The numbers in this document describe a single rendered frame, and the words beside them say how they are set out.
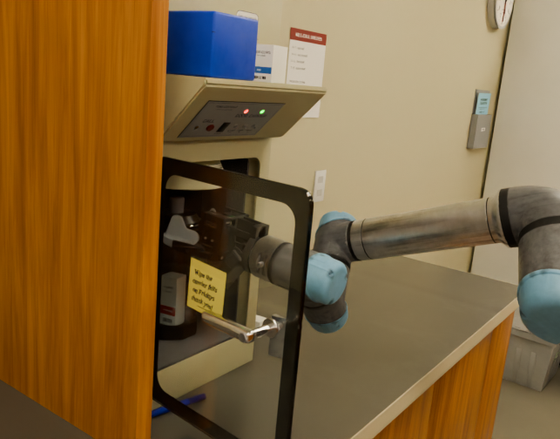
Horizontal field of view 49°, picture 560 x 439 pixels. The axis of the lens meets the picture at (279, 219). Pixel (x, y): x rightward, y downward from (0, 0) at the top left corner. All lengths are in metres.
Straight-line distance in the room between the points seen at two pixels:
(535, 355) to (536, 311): 2.71
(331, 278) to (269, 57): 0.37
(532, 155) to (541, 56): 0.56
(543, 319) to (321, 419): 0.43
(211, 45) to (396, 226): 0.43
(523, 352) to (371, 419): 2.52
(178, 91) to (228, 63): 0.08
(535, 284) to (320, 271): 0.31
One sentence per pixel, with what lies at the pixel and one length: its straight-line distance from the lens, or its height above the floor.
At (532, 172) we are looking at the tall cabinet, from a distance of 3.86.
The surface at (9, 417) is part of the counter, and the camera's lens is 1.14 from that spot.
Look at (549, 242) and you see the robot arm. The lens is 0.92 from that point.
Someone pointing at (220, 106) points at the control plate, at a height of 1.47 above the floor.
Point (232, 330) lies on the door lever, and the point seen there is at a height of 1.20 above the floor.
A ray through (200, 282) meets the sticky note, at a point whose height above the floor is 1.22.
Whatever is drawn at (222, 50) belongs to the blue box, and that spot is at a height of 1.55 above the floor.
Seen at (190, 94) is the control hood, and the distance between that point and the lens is 0.88.
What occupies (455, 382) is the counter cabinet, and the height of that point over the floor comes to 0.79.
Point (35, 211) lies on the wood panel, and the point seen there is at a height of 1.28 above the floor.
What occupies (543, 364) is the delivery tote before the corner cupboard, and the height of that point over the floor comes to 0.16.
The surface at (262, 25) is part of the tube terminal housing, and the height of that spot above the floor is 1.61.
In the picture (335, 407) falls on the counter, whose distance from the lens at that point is 1.18.
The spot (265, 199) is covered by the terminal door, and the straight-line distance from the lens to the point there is 0.78.
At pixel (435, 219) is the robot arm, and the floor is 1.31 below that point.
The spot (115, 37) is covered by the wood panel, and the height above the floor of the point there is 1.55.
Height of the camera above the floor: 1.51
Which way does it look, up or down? 13 degrees down
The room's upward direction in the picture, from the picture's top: 5 degrees clockwise
